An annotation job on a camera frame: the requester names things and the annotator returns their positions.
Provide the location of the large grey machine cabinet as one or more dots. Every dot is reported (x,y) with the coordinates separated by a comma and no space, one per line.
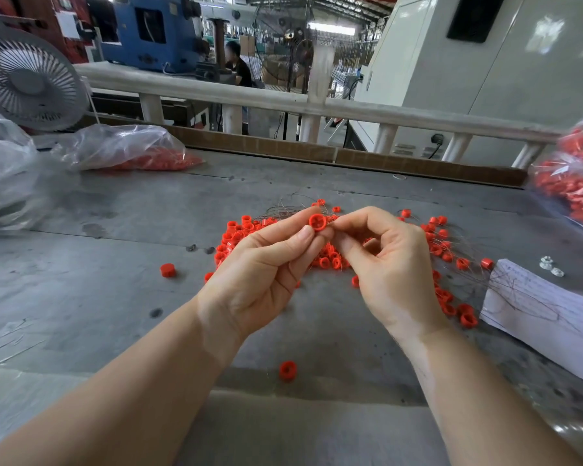
(539,65)

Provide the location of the pile of red plastic rings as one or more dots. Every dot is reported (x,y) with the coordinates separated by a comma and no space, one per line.
(447,252)

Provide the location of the white paper sheet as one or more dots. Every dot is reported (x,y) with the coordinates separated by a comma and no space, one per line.
(549,323)

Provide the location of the brown wooden board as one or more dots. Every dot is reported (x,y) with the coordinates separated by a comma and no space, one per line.
(287,148)

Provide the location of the crumpled clear plastic bag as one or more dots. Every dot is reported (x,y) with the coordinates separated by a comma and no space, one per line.
(5,174)

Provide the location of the person's left forearm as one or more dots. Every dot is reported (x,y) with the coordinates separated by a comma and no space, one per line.
(97,407)

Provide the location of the red industrial machine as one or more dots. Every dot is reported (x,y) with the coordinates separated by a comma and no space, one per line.
(31,19)

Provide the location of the white desk fan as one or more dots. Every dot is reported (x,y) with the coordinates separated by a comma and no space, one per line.
(31,79)

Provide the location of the blue industrial machine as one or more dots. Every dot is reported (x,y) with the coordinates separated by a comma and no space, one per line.
(173,39)

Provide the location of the person's left hand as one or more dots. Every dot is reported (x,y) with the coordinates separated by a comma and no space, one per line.
(248,284)

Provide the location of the small clear plastic piece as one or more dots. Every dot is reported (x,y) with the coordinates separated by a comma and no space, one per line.
(546,261)
(558,272)

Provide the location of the white metal railing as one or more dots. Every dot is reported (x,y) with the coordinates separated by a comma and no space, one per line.
(241,93)

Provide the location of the black pedestal fan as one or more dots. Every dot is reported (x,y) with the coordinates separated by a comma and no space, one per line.
(299,51)

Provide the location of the person's right hand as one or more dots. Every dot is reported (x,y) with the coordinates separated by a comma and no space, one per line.
(394,276)

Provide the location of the large clear bag red pieces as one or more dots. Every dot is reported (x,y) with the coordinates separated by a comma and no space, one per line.
(575,179)

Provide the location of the clear bag with red pieces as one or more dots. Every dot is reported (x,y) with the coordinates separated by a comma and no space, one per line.
(128,147)

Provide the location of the person's right forearm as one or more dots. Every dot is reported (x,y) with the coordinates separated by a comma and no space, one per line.
(491,403)

